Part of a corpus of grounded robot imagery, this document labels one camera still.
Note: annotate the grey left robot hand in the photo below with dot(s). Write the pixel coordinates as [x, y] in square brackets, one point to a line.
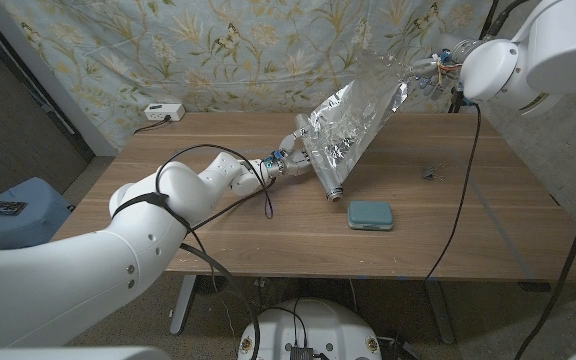
[293, 155]

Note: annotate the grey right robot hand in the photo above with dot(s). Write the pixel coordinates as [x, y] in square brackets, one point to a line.
[440, 67]

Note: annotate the aluminum foil roll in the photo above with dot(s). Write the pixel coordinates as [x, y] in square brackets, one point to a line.
[348, 130]

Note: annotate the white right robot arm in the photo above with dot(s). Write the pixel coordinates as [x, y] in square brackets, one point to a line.
[533, 50]

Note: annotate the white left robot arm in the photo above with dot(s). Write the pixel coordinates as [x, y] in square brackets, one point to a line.
[118, 240]

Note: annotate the teal sponge block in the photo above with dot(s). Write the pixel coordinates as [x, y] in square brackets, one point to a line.
[370, 215]

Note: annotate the grey binder clip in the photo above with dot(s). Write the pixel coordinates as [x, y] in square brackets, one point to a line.
[433, 175]
[426, 173]

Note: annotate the floral backdrop cloth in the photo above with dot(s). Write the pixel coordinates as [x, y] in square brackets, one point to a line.
[243, 50]

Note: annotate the white power strip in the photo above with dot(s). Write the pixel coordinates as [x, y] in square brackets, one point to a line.
[164, 111]

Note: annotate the black ribbed round object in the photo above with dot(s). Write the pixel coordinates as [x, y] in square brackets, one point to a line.
[212, 285]

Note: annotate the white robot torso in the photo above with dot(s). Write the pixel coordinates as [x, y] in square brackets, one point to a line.
[313, 325]

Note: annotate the grey table leg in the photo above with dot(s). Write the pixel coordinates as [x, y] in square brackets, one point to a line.
[440, 312]
[183, 305]

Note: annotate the blue storage bin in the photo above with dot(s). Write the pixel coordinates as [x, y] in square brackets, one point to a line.
[18, 225]

